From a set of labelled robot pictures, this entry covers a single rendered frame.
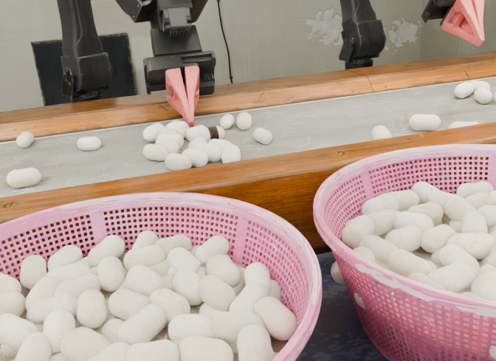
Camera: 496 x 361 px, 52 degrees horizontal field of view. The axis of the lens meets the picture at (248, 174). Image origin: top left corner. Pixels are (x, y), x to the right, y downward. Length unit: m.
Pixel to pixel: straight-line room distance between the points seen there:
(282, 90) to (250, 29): 1.93
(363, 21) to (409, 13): 1.98
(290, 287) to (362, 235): 0.09
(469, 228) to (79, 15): 0.79
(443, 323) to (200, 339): 0.13
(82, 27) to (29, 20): 1.65
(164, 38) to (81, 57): 0.29
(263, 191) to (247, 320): 0.18
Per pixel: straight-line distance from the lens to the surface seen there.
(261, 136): 0.62
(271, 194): 0.47
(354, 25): 1.16
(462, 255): 0.38
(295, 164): 0.48
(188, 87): 0.71
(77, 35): 1.02
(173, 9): 0.70
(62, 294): 0.36
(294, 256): 0.34
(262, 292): 0.33
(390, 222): 0.43
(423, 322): 0.32
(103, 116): 0.80
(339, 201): 0.43
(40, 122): 0.82
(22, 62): 2.69
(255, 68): 2.79
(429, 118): 0.66
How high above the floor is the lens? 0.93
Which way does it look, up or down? 20 degrees down
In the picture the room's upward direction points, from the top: 5 degrees counter-clockwise
